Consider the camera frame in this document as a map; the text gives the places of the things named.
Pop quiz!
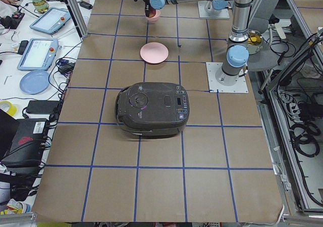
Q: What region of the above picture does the red apple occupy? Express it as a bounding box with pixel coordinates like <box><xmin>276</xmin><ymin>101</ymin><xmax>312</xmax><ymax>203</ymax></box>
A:
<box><xmin>148</xmin><ymin>10</ymin><xmax>156</xmax><ymax>18</ymax></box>

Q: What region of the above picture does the pink bowl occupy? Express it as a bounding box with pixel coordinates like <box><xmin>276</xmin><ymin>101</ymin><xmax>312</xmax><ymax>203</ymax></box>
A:
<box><xmin>146</xmin><ymin>10</ymin><xmax>161</xmax><ymax>22</ymax></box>

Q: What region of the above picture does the pink plate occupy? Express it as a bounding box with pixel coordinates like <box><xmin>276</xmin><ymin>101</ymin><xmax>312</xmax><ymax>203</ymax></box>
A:
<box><xmin>140</xmin><ymin>42</ymin><xmax>169</xmax><ymax>64</ymax></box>

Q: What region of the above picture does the dark grey rice cooker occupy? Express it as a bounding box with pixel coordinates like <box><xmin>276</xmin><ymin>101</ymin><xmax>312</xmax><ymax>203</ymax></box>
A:
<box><xmin>115</xmin><ymin>82</ymin><xmax>190</xmax><ymax>137</ymax></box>

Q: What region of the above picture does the aluminium frame post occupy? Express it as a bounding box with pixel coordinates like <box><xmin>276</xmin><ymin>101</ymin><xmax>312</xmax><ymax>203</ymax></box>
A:
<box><xmin>64</xmin><ymin>0</ymin><xmax>88</xmax><ymax>39</ymax></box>

